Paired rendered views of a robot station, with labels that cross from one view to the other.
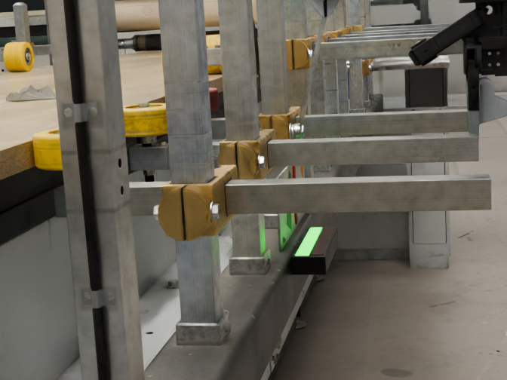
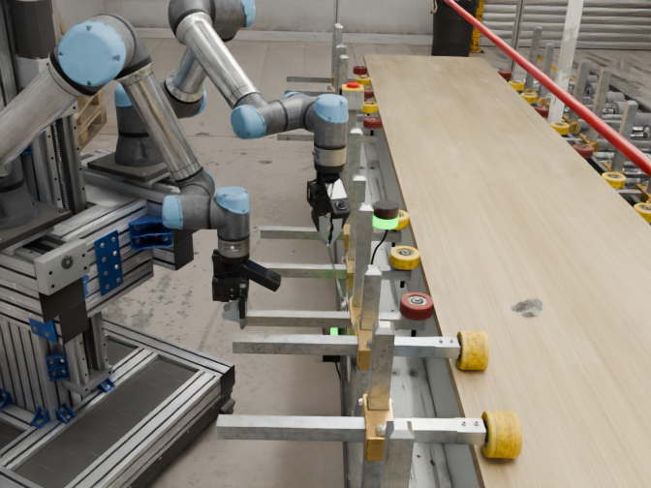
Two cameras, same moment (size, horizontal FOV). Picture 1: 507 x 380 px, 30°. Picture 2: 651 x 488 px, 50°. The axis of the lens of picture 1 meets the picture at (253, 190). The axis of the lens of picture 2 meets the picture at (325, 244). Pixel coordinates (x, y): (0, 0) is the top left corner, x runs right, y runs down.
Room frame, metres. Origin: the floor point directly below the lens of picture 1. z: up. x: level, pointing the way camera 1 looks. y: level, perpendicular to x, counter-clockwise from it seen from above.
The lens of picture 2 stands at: (2.81, -0.45, 1.78)
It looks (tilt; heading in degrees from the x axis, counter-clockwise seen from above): 27 degrees down; 167
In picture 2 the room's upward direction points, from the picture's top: 2 degrees clockwise
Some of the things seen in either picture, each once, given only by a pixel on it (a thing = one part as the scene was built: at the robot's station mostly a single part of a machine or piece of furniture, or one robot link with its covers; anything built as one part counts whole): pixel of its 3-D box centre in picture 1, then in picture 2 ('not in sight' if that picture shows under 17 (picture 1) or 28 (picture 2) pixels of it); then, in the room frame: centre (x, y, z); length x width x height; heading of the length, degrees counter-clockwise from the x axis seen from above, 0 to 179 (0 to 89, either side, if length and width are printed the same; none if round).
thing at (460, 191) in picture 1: (265, 198); (330, 234); (0.93, -0.01, 0.83); 0.43 x 0.03 x 0.04; 79
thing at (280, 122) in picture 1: (277, 127); (360, 316); (1.41, -0.04, 0.85); 0.13 x 0.06 x 0.05; 169
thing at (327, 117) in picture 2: not in sight; (329, 121); (1.32, -0.12, 1.32); 0.09 x 0.08 x 0.11; 28
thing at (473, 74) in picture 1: (473, 79); not in sight; (1.35, -0.32, 0.91); 0.05 x 0.02 x 0.09; 169
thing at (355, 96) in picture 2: not in sight; (352, 98); (0.64, 0.11, 1.18); 0.07 x 0.07 x 0.08; 79
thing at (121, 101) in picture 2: not in sight; (138, 104); (0.74, -0.57, 1.21); 0.13 x 0.12 x 0.14; 118
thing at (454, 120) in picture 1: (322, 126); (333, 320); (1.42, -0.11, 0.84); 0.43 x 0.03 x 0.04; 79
